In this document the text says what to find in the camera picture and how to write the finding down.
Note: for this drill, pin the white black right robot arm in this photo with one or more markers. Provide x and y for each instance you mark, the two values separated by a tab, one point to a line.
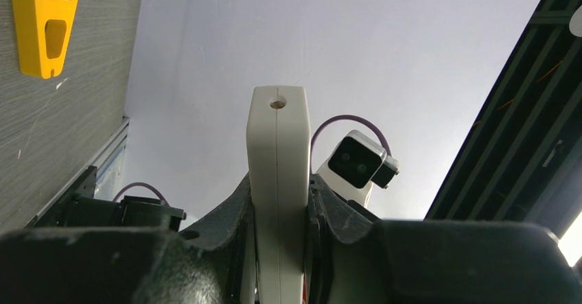
132	211

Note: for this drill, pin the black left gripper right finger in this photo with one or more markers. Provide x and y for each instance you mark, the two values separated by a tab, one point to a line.
351	256

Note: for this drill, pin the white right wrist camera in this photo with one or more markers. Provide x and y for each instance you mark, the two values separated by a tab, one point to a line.
356	165

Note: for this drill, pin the yellow triangular wooden piece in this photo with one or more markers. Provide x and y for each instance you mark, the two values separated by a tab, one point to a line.
43	30

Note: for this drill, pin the slim white remote control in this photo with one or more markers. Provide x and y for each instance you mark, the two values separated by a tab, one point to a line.
278	150

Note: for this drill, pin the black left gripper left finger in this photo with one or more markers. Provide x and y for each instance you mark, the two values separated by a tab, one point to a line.
211	261

